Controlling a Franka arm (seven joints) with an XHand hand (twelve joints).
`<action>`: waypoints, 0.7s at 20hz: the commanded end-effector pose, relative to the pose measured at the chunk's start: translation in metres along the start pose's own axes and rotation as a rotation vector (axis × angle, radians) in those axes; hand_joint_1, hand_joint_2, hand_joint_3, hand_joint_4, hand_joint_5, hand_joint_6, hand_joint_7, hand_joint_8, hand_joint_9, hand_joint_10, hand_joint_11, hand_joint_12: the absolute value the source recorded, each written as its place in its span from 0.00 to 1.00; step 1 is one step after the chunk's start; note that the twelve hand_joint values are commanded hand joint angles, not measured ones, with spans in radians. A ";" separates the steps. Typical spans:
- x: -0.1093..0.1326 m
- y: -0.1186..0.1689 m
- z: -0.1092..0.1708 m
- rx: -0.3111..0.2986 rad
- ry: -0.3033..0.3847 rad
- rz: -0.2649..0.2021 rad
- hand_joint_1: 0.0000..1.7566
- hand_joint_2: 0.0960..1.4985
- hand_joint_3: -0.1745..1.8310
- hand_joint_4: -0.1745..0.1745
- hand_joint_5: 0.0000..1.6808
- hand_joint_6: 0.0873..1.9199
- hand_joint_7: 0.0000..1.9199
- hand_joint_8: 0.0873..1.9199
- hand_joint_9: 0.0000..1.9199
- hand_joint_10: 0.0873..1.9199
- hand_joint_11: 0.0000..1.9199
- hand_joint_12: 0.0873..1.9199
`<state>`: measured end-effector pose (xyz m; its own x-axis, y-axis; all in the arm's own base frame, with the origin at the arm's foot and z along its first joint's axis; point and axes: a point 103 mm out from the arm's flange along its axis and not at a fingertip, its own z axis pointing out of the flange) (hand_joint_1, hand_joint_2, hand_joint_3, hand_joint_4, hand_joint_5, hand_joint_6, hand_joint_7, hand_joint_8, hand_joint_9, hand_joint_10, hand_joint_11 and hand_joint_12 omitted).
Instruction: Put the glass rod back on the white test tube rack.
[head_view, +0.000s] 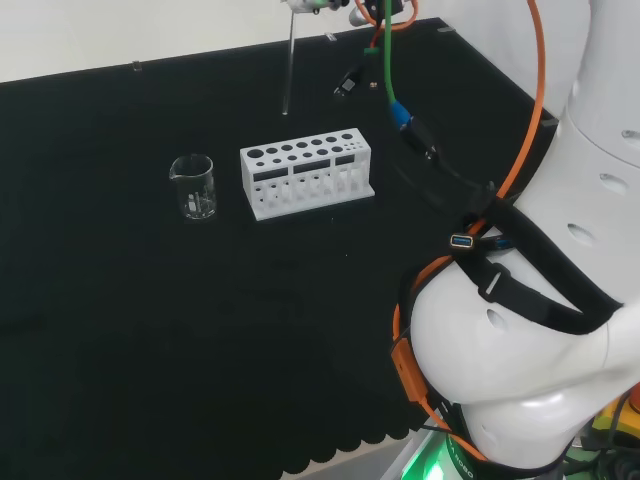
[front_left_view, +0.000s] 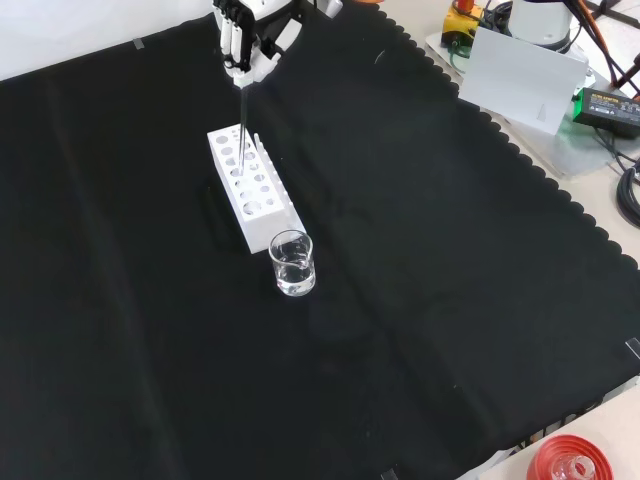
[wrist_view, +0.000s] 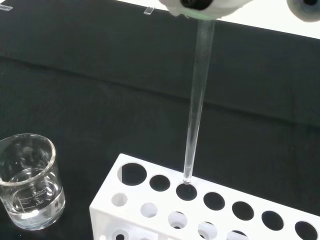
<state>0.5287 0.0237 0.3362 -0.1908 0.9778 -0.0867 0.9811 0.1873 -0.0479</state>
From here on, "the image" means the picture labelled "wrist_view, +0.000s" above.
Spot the black bench cloth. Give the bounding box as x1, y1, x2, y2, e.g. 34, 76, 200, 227
0, 0, 320, 240

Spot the white test tube rack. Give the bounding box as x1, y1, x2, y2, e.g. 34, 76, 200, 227
89, 152, 320, 240

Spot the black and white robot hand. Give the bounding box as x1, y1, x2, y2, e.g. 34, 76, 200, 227
159, 0, 320, 24

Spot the clear glass beaker with water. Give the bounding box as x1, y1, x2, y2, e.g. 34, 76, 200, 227
0, 133, 67, 232

